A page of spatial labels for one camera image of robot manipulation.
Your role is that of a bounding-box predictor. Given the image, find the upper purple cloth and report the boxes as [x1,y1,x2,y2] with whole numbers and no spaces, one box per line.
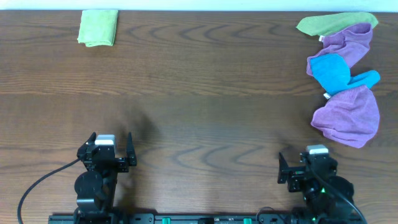
[307,22,373,76]

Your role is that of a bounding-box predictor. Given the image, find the lower purple cloth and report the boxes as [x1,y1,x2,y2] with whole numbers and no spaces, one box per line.
[311,85,380,148]

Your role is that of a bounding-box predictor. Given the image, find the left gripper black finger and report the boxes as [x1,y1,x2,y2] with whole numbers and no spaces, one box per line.
[126,132,137,166]
[76,132,96,159]

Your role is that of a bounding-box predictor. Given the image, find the blue cloth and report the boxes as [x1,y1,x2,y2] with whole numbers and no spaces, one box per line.
[310,54,381,96]

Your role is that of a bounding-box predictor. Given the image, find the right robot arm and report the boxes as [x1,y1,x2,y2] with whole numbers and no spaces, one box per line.
[277,152,358,223]

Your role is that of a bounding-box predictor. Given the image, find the olive green cloth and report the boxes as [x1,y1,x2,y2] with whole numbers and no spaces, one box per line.
[296,12,379,36]

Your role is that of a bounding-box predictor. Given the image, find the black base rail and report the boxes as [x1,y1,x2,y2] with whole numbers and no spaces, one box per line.
[48,213,363,224]

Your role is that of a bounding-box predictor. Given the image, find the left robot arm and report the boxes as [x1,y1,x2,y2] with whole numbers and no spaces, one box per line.
[73,133,137,223]

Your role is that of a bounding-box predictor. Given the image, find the bright green cloth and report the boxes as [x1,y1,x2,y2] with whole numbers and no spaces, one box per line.
[77,10,119,47]

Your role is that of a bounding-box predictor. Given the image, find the purple cloth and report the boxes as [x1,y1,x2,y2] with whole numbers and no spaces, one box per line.
[311,85,380,148]
[307,22,373,76]

